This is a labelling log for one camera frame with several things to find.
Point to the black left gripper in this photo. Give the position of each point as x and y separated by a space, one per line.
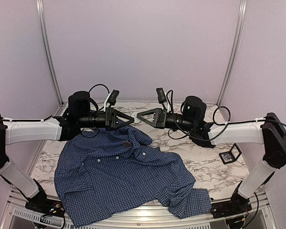
109 118

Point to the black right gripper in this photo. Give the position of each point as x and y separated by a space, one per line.
158 112

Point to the orange rimmed round brooch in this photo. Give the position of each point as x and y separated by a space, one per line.
134 115

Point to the blue checked shirt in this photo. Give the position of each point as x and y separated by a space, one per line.
97 176

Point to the white blue round brooch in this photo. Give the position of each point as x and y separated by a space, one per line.
227 157

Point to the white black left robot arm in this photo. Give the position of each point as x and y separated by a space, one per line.
82 112

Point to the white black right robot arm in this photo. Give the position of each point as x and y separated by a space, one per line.
267 131

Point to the brown round brooch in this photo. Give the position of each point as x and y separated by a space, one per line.
127 144

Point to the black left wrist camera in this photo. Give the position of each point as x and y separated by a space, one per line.
113 97

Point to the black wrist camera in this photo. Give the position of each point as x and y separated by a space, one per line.
161 95
113 97

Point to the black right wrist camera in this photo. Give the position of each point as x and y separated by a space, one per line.
161 95

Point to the black frame stand near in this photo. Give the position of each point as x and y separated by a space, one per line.
232 155

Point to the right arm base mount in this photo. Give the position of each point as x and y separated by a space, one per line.
236 205

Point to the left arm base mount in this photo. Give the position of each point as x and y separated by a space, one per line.
40 203

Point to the aluminium front rail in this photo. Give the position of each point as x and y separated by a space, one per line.
153 216

